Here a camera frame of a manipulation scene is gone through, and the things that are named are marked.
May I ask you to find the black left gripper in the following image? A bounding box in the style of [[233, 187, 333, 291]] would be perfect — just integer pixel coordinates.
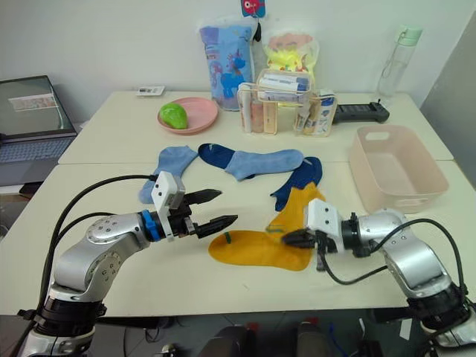
[[170, 188, 239, 240]]

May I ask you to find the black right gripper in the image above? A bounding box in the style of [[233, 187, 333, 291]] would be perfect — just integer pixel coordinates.
[[281, 228, 338, 258]]

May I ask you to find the yellow sock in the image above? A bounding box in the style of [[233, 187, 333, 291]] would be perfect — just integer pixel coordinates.
[[266, 184, 329, 234], [208, 229, 314, 273]]

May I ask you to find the pink plastic container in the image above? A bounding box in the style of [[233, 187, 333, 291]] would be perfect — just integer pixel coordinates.
[[348, 124, 451, 215]]

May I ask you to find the dark blue sock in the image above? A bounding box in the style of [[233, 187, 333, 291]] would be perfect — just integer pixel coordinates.
[[269, 155, 323, 212]]

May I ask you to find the light blue sock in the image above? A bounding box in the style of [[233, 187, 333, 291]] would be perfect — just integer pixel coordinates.
[[224, 148, 306, 182], [138, 146, 199, 205]]

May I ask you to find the pink plate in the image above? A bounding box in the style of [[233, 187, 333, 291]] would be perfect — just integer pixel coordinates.
[[156, 97, 220, 136]]

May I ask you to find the green toy fruit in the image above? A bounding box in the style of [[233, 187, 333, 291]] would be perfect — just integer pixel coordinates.
[[158, 102, 190, 130]]

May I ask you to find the dark rounded shape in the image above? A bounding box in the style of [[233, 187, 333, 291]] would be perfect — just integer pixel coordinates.
[[213, 324, 258, 357], [296, 321, 331, 357]]

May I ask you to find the pink bottle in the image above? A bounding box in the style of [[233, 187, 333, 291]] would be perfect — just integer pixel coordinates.
[[250, 100, 266, 133]]

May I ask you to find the clear acrylic organiser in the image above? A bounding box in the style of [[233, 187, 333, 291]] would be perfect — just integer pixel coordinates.
[[237, 68, 339, 138]]

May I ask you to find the white bottle blue label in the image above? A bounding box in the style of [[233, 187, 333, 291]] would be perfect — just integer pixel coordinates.
[[315, 94, 335, 135]]

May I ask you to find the small white card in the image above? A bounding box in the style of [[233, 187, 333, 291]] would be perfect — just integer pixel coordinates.
[[135, 85, 166, 97]]

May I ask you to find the white blue tube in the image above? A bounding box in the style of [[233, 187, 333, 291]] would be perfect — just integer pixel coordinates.
[[259, 89, 310, 104], [259, 73, 312, 92]]

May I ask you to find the black handheld device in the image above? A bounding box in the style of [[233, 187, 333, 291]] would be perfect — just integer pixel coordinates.
[[332, 99, 391, 126]]

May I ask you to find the blue unicorn print bag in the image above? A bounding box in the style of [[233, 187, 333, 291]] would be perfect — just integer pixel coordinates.
[[198, 16, 256, 112]]

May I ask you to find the clear bag of yellow toys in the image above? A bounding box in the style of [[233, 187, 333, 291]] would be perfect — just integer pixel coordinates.
[[263, 32, 321, 87]]

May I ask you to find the grey laptop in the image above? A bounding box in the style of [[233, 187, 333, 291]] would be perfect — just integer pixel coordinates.
[[0, 75, 80, 187]]

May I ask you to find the clear bottle green lid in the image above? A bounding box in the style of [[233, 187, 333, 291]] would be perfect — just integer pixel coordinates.
[[376, 25, 424, 99]]

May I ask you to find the blue red hanging tag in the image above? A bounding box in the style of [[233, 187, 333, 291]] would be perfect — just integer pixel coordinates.
[[241, 0, 268, 19]]

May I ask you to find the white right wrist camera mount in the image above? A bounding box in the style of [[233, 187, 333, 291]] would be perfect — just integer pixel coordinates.
[[303, 198, 345, 254]]

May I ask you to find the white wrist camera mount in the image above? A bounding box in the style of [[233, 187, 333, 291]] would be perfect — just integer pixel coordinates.
[[303, 198, 345, 254], [150, 170, 187, 243]]

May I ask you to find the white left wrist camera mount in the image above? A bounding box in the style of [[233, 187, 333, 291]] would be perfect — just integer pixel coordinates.
[[150, 170, 187, 243]]

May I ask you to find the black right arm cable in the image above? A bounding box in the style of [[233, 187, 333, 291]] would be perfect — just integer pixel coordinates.
[[315, 217, 470, 298]]

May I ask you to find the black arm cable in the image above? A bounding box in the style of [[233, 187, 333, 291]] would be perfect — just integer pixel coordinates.
[[315, 217, 470, 298], [35, 173, 159, 317]]

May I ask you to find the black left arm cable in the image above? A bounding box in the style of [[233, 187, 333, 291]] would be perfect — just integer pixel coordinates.
[[35, 173, 159, 317]]

